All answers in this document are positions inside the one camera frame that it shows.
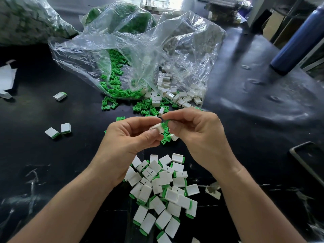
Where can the pile of assembled white-green pieces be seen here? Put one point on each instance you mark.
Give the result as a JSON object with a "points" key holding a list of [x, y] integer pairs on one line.
{"points": [[162, 200]]}

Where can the empty white shell right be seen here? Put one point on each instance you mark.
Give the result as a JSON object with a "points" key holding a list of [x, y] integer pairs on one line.
{"points": [[213, 192]]}

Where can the white paper sheet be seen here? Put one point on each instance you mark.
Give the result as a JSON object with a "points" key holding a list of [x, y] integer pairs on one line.
{"points": [[6, 77]]}

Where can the heap of white caps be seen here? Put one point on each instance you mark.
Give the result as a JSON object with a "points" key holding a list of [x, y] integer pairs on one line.
{"points": [[174, 93]]}

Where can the blue cylinder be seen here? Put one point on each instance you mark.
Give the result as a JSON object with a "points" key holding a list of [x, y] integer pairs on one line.
{"points": [[298, 40]]}

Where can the white plastic part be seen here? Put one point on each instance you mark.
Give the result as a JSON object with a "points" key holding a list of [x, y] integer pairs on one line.
{"points": [[158, 128]]}

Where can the person's right forearm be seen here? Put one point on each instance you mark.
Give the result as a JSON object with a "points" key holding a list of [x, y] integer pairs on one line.
{"points": [[258, 210]]}

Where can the large bag of assembled pieces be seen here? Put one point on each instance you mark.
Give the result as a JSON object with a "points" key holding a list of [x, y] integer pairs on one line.
{"points": [[30, 20]]}

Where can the pile of green clips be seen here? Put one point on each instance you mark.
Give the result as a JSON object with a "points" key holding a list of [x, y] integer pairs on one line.
{"points": [[116, 83]]}

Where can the white component box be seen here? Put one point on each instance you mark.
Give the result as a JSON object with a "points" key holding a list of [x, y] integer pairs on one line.
{"points": [[154, 4]]}

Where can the plastic bag full of green pieces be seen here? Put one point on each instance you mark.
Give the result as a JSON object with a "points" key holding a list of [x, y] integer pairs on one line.
{"points": [[126, 20]]}

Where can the person's right hand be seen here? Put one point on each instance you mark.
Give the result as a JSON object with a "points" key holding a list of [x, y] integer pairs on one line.
{"points": [[202, 136]]}

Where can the black smartphone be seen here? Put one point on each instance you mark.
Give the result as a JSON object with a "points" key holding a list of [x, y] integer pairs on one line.
{"points": [[310, 164]]}

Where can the person's left hand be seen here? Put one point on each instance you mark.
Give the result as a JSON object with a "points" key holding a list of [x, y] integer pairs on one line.
{"points": [[124, 146]]}

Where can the grey machine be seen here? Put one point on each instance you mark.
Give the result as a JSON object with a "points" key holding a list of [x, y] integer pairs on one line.
{"points": [[228, 8]]}

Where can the clear plastic bag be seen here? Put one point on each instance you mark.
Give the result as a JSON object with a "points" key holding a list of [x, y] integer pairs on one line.
{"points": [[192, 43]]}

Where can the person's left forearm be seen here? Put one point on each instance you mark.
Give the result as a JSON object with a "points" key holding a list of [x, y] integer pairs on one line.
{"points": [[66, 210]]}

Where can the white metal frame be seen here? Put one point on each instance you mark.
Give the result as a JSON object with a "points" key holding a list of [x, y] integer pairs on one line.
{"points": [[258, 10]]}

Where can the brown cardboard box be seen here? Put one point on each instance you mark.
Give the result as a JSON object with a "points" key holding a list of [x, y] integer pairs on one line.
{"points": [[274, 23]]}

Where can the assembled white-green part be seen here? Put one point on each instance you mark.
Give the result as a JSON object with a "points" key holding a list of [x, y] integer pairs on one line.
{"points": [[51, 132], [5, 94], [59, 96], [66, 128]]}

